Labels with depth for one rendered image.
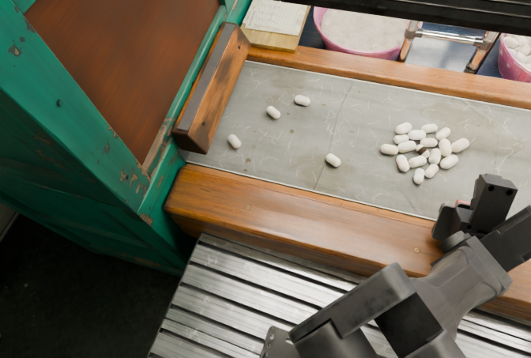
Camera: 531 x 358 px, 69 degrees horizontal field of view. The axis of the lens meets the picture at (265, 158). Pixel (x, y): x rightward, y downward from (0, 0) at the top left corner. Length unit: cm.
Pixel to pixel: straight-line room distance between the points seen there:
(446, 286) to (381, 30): 75
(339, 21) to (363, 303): 83
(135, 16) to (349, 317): 49
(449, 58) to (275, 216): 64
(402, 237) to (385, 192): 10
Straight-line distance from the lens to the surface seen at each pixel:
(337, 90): 91
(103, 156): 58
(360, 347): 38
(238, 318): 80
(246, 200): 75
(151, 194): 73
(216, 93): 80
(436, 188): 83
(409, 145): 83
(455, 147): 86
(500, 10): 64
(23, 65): 46
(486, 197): 65
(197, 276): 82
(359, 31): 105
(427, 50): 112
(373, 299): 36
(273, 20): 101
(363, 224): 74
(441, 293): 41
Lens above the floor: 145
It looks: 62 degrees down
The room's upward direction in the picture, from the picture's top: 9 degrees counter-clockwise
